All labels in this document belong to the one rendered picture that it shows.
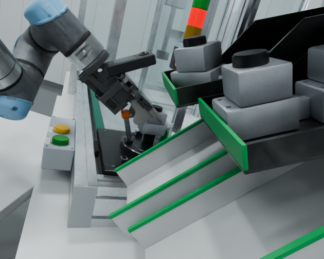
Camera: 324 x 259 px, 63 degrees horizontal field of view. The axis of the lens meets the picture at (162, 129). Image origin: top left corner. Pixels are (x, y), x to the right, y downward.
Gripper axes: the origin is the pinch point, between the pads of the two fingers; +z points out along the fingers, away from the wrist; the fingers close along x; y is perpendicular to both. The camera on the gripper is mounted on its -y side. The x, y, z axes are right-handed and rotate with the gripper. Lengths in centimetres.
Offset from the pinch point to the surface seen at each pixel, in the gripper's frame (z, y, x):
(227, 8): 19, -62, -78
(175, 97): -15.3, -4.2, 32.9
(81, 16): -27, -2, -82
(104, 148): -3.6, 15.5, 1.6
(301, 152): -13, -7, 49
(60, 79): 23, 94, -408
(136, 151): 1.1, 9.9, 5.4
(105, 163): -3.9, 15.7, 8.8
